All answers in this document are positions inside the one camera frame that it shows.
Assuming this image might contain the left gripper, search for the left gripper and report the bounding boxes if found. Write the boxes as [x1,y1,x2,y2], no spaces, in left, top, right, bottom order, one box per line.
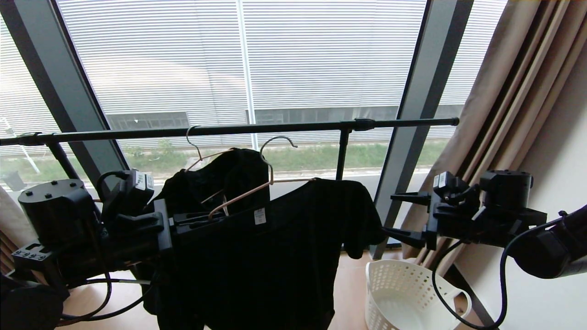
[103,198,227,259]

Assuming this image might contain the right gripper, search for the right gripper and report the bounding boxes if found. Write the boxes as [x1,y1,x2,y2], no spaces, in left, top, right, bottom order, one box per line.
[382,190,487,251]

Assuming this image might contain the black drawstring shorts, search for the black drawstring shorts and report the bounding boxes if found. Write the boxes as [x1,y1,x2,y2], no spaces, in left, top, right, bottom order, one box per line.
[135,148,271,317]

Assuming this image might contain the pink clothes hanger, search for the pink clothes hanger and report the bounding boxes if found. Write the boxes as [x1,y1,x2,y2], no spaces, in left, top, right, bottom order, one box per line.
[208,136,318,221]
[185,126,239,205]

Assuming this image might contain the black garment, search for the black garment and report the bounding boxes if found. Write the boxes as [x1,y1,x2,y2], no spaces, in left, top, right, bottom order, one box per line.
[154,178,387,330]

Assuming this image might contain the white laundry basket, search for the white laundry basket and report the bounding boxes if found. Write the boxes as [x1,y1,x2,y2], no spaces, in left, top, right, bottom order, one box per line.
[365,259,472,330]

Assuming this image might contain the black clothes rack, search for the black clothes rack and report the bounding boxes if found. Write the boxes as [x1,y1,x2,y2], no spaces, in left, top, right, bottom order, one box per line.
[0,117,460,262]

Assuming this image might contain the brown curtain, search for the brown curtain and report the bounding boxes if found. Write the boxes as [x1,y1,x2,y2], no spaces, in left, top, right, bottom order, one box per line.
[401,0,587,275]
[0,186,37,275]

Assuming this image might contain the black cable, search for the black cable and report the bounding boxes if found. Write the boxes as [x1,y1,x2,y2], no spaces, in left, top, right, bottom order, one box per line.
[57,270,159,322]
[431,218,569,330]

